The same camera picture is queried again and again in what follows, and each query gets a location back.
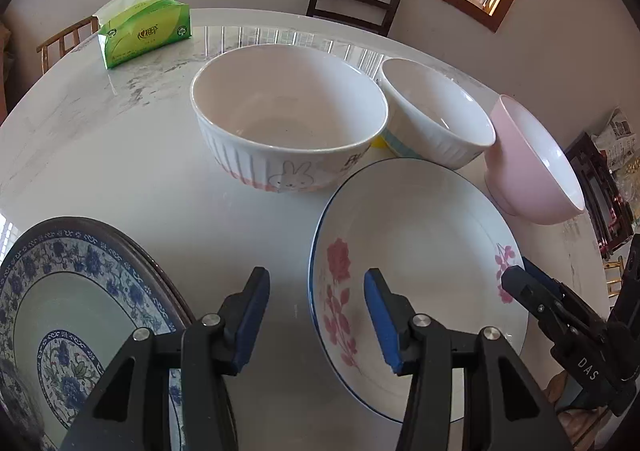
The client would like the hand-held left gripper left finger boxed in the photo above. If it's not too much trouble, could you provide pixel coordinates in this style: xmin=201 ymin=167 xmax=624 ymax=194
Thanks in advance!
xmin=60 ymin=267 xmax=271 ymax=451

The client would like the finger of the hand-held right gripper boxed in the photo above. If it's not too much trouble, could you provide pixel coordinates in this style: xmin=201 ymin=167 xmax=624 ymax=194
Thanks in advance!
xmin=501 ymin=267 xmax=608 ymax=349
xmin=521 ymin=257 xmax=571 ymax=301

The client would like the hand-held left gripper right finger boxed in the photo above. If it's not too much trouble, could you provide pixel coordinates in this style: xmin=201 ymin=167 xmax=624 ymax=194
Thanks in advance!
xmin=363 ymin=268 xmax=573 ymax=451

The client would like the white plate with pink roses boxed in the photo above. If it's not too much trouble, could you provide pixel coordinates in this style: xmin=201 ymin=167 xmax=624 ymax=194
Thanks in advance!
xmin=308 ymin=158 xmax=530 ymax=424

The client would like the pink bowl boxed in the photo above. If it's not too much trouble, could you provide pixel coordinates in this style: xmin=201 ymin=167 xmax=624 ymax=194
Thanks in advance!
xmin=483 ymin=94 xmax=586 ymax=225

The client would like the blue patterned porcelain plate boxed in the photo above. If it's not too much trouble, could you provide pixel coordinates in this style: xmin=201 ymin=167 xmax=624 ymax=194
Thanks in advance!
xmin=0 ymin=216 xmax=201 ymax=451

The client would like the white ribbed bowl blue stripe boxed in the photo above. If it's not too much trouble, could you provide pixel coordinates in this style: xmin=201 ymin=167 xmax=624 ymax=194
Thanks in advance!
xmin=376 ymin=58 xmax=497 ymax=170

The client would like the white ribbed bowl with rabbit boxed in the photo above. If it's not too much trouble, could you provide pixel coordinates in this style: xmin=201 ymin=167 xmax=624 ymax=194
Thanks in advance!
xmin=190 ymin=44 xmax=390 ymax=193

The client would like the dark red wooden furniture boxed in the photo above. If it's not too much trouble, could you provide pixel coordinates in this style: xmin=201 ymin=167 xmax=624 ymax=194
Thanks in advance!
xmin=565 ymin=131 xmax=636 ymax=259

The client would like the crumpled newspaper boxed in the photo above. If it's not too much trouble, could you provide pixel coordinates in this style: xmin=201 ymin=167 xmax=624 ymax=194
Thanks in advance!
xmin=592 ymin=107 xmax=640 ymax=182

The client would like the green tissue pack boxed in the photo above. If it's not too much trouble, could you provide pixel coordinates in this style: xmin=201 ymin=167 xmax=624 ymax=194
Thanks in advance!
xmin=96 ymin=0 xmax=192 ymax=69

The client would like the light wooden chair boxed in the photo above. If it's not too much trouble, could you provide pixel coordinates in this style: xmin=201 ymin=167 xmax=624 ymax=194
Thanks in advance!
xmin=36 ymin=15 xmax=101 ymax=74

